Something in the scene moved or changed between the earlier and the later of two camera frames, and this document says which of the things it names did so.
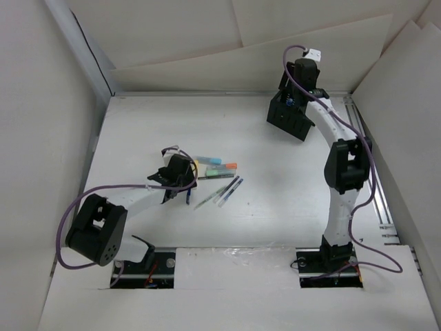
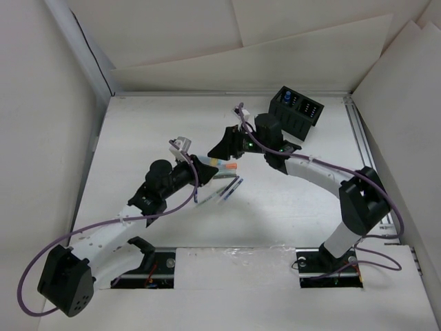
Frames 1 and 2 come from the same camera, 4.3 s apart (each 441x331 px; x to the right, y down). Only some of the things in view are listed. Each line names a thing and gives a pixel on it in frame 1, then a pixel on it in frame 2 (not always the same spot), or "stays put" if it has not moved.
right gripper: x=284 y=83 -> x=227 y=147
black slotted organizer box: x=289 y=119 stays put
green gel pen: x=210 y=196 stays put
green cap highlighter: x=220 y=172 stays put
